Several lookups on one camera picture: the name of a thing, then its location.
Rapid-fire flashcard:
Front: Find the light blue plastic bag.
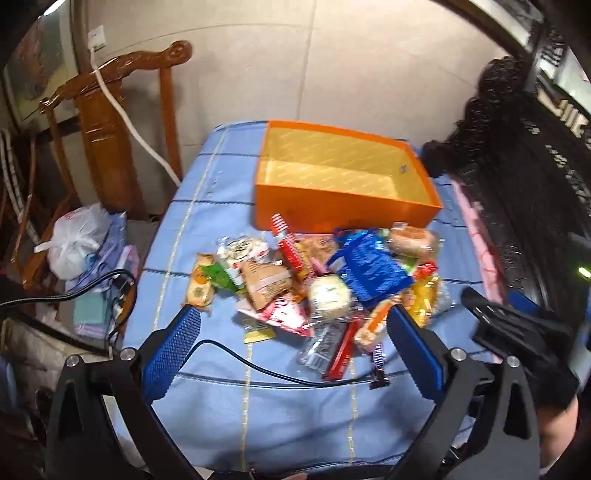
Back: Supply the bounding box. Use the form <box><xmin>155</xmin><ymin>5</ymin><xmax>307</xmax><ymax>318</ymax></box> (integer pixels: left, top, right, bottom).
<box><xmin>67</xmin><ymin>211</ymin><xmax>140</xmax><ymax>296</ymax></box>

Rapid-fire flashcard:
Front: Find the blue snack packet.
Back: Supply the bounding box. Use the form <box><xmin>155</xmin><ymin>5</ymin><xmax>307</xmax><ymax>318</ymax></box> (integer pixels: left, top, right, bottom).
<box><xmin>325</xmin><ymin>230</ymin><xmax>414</xmax><ymax>308</ymax></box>

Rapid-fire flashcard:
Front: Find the pink cloth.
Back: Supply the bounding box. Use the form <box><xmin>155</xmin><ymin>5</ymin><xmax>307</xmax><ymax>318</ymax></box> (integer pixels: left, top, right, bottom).
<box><xmin>450</xmin><ymin>178</ymin><xmax>509</xmax><ymax>306</ymax></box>

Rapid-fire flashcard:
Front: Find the black cable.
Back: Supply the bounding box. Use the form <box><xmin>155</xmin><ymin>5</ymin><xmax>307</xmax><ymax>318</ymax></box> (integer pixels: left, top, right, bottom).
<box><xmin>0</xmin><ymin>269</ymin><xmax>139</xmax><ymax>354</ymax></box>
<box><xmin>185</xmin><ymin>340</ymin><xmax>386</xmax><ymax>386</ymax></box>

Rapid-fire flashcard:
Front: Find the yellow green pastry packet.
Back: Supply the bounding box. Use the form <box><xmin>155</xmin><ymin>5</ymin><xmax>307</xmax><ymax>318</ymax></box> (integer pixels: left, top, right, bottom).
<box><xmin>186</xmin><ymin>252</ymin><xmax>218</xmax><ymax>317</ymax></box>

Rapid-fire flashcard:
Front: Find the black silver snack packet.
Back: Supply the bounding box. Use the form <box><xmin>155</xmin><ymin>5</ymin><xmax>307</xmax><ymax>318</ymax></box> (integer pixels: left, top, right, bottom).
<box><xmin>298</xmin><ymin>320</ymin><xmax>347</xmax><ymax>372</ymax></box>

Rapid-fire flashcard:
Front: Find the dark carved wooden furniture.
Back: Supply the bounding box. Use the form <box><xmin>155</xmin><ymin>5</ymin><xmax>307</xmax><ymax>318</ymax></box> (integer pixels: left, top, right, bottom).
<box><xmin>422</xmin><ymin>9</ymin><xmax>591</xmax><ymax>324</ymax></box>

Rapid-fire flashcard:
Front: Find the green snack packet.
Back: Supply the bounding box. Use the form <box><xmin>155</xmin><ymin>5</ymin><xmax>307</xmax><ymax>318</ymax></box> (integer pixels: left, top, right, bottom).
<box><xmin>210</xmin><ymin>261</ymin><xmax>245</xmax><ymax>292</ymax></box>

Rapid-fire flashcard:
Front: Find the round white cake packet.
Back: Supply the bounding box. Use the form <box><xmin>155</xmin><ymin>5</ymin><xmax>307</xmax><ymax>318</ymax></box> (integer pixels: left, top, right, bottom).
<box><xmin>307</xmin><ymin>273</ymin><xmax>356</xmax><ymax>321</ymax></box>

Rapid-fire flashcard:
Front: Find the white power cable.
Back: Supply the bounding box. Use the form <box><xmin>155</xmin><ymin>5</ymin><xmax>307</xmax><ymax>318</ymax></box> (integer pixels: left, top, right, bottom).
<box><xmin>85</xmin><ymin>44</ymin><xmax>183</xmax><ymax>188</ymax></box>

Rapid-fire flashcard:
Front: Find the clear packet of white balls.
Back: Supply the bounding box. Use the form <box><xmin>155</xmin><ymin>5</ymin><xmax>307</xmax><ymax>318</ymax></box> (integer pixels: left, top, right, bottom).
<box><xmin>216</xmin><ymin>235</ymin><xmax>271</xmax><ymax>266</ymax></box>

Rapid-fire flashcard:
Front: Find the orange bread stick packet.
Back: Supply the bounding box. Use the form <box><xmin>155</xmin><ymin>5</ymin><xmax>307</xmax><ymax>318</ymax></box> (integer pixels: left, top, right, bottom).
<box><xmin>353</xmin><ymin>300</ymin><xmax>393</xmax><ymax>354</ymax></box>

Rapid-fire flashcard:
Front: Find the teal box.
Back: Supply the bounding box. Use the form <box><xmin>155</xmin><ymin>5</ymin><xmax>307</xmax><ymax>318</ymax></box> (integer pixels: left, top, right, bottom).
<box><xmin>73</xmin><ymin>293</ymin><xmax>117</xmax><ymax>334</ymax></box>

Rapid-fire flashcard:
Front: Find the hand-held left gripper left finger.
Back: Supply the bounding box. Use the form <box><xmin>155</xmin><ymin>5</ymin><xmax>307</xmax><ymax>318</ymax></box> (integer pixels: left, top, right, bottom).
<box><xmin>44</xmin><ymin>305</ymin><xmax>206</xmax><ymax>480</ymax></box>

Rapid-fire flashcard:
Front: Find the orange cardboard box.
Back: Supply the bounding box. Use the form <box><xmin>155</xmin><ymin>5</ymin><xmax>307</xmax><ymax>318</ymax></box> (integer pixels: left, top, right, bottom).
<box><xmin>252</xmin><ymin>120</ymin><xmax>443</xmax><ymax>232</ymax></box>

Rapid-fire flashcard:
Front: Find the white rack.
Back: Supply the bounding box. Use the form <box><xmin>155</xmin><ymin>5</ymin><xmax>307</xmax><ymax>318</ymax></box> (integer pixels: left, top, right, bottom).
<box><xmin>0</xmin><ymin>129</ymin><xmax>35</xmax><ymax>245</ymax></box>

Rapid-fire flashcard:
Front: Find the small yellow packet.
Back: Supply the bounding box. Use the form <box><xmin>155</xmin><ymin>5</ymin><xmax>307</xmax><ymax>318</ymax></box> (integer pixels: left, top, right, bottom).
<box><xmin>243</xmin><ymin>323</ymin><xmax>278</xmax><ymax>344</ymax></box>

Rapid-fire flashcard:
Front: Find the yellow snack packet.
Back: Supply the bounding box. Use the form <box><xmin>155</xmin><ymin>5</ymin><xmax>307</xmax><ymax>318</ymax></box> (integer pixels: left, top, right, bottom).
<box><xmin>402</xmin><ymin>277</ymin><xmax>446</xmax><ymax>328</ymax></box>

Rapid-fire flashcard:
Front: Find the white plastic bag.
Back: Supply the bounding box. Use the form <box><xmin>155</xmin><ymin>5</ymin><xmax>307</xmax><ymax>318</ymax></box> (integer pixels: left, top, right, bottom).
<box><xmin>34</xmin><ymin>203</ymin><xmax>114</xmax><ymax>281</ymax></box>

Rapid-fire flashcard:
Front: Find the framed picture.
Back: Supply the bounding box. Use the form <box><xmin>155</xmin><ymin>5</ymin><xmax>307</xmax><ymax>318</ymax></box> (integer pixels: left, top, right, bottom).
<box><xmin>2</xmin><ymin>14</ymin><xmax>77</xmax><ymax>127</ymax></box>

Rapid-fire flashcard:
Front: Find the red white striped packet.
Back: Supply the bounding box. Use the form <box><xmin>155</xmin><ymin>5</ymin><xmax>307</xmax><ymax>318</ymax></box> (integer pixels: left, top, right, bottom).
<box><xmin>270</xmin><ymin>213</ymin><xmax>315</xmax><ymax>280</ymax></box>

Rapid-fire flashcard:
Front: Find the blue striped tablecloth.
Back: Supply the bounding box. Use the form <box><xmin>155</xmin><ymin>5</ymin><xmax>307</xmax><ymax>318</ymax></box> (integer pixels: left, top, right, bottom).
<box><xmin>121</xmin><ymin>121</ymin><xmax>509</xmax><ymax>477</ymax></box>

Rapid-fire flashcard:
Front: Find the clear bread packet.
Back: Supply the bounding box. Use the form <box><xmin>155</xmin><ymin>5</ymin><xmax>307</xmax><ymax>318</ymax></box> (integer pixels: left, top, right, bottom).
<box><xmin>388</xmin><ymin>224</ymin><xmax>439</xmax><ymax>259</ymax></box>

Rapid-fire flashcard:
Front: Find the brown snack packet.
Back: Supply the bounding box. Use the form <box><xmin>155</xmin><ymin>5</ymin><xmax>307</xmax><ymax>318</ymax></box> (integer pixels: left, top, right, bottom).
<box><xmin>240</xmin><ymin>261</ymin><xmax>296</xmax><ymax>312</ymax></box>

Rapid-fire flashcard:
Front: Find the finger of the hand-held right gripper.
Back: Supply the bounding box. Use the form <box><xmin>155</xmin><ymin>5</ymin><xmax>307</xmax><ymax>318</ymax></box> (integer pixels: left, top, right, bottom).
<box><xmin>472</xmin><ymin>320</ymin><xmax>514</xmax><ymax>360</ymax></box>
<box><xmin>462</xmin><ymin>286</ymin><xmax>525</xmax><ymax>326</ymax></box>

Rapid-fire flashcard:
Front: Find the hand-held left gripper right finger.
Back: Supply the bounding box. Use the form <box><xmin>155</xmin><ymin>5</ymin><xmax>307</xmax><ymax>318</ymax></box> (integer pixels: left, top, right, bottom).
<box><xmin>387</xmin><ymin>305</ymin><xmax>542</xmax><ymax>480</ymax></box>

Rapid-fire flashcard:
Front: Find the pink white strawberry packet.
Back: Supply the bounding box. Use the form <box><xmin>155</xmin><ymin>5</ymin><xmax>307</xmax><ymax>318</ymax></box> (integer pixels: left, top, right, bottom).
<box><xmin>238</xmin><ymin>295</ymin><xmax>315</xmax><ymax>337</ymax></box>

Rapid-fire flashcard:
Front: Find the person's right hand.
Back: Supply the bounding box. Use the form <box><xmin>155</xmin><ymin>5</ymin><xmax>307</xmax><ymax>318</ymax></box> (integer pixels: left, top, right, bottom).
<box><xmin>536</xmin><ymin>396</ymin><xmax>581</xmax><ymax>472</ymax></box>

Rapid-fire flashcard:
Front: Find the dark chocolate bar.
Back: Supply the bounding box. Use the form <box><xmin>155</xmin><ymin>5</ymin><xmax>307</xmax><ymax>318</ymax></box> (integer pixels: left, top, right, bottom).
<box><xmin>369</xmin><ymin>344</ymin><xmax>391</xmax><ymax>389</ymax></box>

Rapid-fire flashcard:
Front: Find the brown wooden chair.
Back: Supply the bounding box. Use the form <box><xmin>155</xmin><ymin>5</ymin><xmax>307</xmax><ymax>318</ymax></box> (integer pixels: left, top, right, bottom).
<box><xmin>37</xmin><ymin>41</ymin><xmax>195</xmax><ymax>298</ymax></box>

